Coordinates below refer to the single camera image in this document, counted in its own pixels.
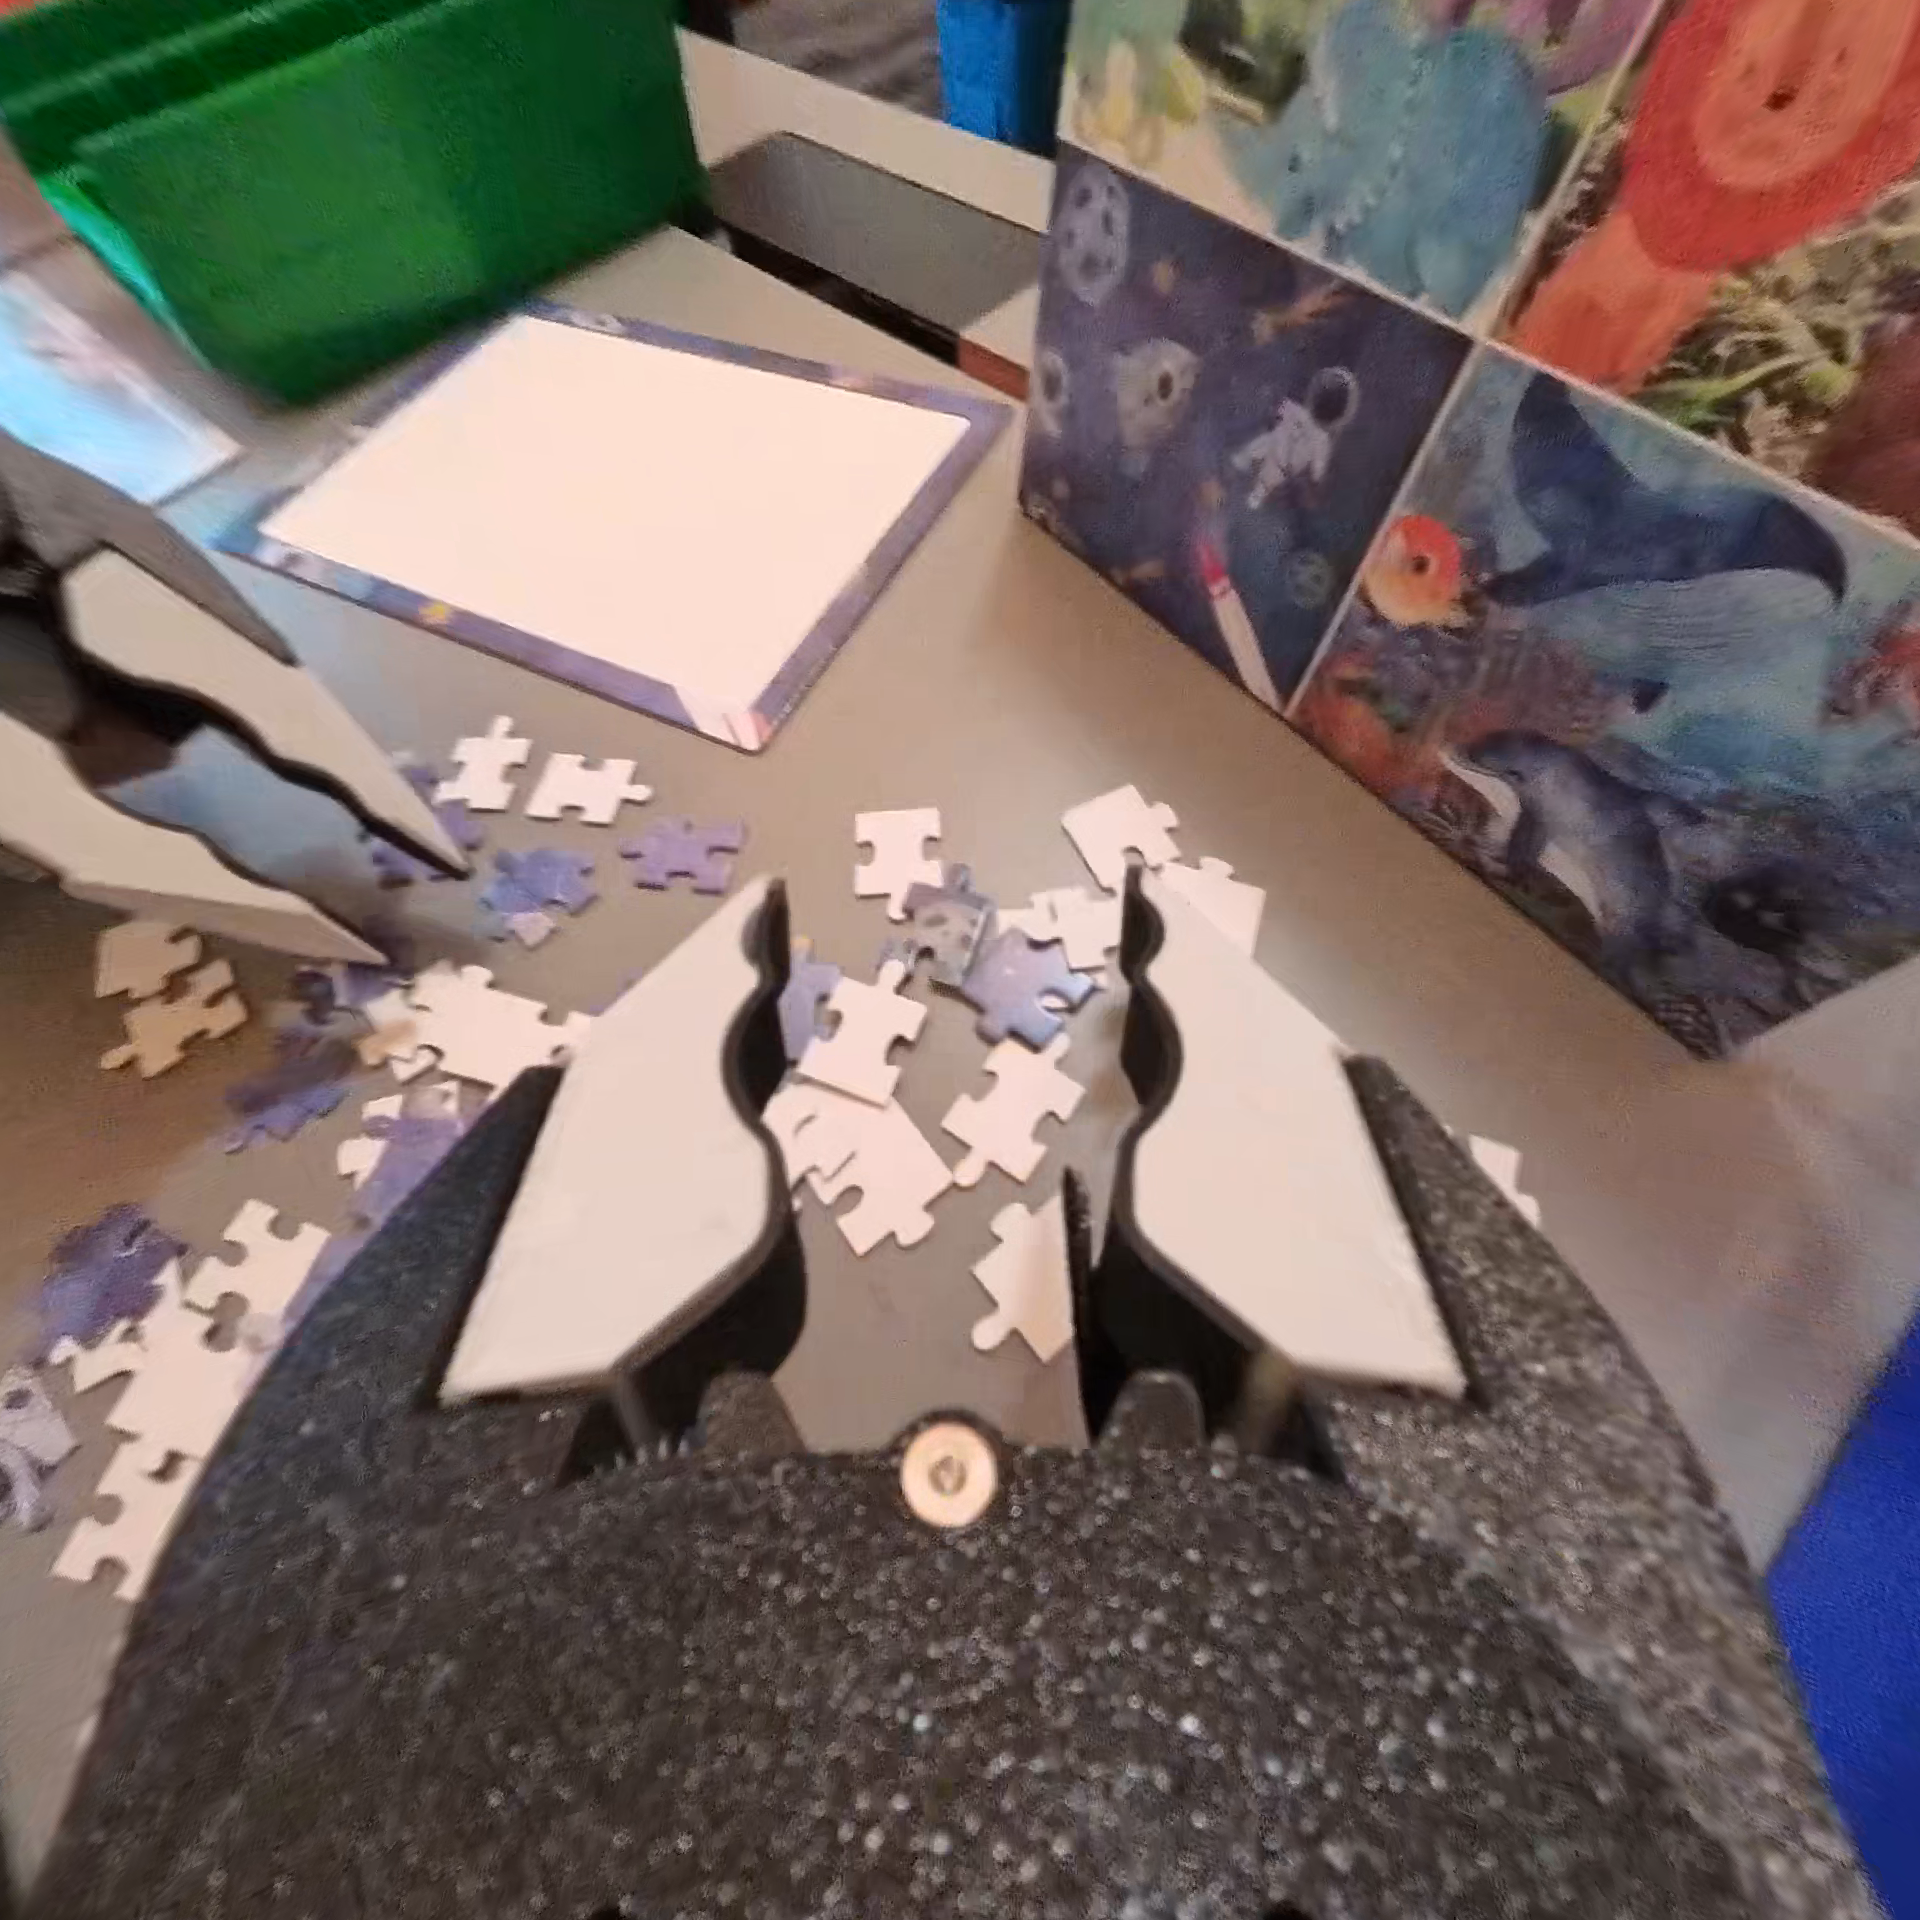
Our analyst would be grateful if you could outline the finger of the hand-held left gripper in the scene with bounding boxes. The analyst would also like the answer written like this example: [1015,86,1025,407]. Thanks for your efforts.
[60,544,472,883]
[0,704,394,967]

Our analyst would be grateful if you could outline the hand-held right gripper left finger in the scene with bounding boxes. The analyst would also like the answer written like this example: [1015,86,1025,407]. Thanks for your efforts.
[439,872,807,1408]

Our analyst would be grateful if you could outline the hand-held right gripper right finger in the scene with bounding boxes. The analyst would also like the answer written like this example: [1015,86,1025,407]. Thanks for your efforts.
[1114,864,1467,1396]

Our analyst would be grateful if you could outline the pile of puzzle pieces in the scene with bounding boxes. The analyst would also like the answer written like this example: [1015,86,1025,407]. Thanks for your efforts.
[0,718,1547,1599]

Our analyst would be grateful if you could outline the white puzzle tray blue rim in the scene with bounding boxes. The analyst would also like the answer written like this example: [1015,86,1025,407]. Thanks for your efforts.
[218,299,1022,751]

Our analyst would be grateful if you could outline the green plastic bin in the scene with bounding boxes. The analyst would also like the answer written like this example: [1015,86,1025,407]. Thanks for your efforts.
[0,0,712,405]

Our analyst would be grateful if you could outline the space and ocean print box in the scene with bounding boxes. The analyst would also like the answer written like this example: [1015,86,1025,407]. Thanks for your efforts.
[1017,141,1920,1058]

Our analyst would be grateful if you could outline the blue plastic bin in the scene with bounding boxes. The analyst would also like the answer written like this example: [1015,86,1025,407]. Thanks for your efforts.
[1768,1351,1920,1742]

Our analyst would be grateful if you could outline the white-edged grey tabletop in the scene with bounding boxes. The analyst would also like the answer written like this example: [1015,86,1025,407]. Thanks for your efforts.
[675,30,1056,396]

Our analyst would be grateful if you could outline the blue crate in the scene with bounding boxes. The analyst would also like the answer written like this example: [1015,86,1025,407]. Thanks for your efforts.
[937,0,1070,152]

